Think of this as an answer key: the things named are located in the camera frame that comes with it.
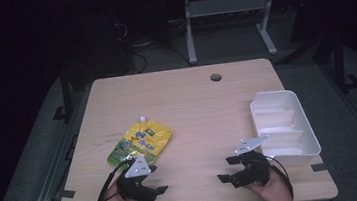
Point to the round grey table grommet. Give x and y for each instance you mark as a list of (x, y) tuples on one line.
[(216, 77)]

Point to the black metal stand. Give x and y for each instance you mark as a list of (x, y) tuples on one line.
[(340, 63), (66, 98)]

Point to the yellow spouted drink pouch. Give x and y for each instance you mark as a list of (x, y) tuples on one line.
[(144, 141)]

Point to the dark tape strip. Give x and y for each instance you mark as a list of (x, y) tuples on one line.
[(319, 167), (68, 194)]

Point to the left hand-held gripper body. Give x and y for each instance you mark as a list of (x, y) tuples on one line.
[(137, 170)]

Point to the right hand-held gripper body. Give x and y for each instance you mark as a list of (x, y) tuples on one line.
[(255, 169)]

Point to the white metal desk frame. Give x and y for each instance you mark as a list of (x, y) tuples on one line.
[(226, 5)]

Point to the white plastic bin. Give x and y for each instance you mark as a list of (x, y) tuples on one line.
[(283, 126)]

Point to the person's right hand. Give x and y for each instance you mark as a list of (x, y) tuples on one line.
[(276, 189)]

